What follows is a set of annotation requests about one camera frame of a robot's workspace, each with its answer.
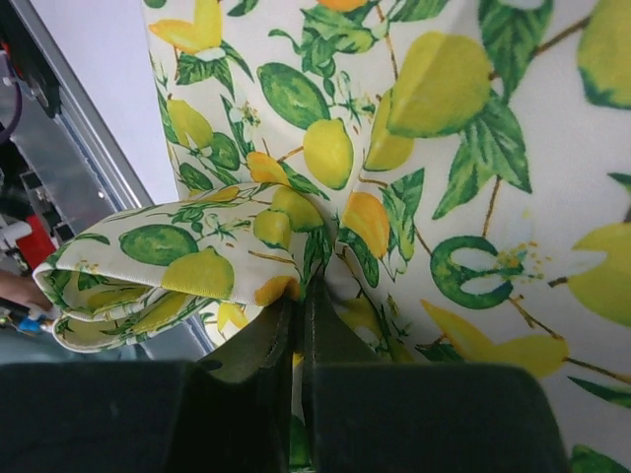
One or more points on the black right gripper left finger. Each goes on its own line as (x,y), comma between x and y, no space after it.
(228,412)

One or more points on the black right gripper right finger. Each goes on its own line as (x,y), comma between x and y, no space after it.
(364,414)

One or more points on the lemon print skirt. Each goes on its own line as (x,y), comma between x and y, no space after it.
(457,172)

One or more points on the aluminium frame rails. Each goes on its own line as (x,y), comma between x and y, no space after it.
(64,133)

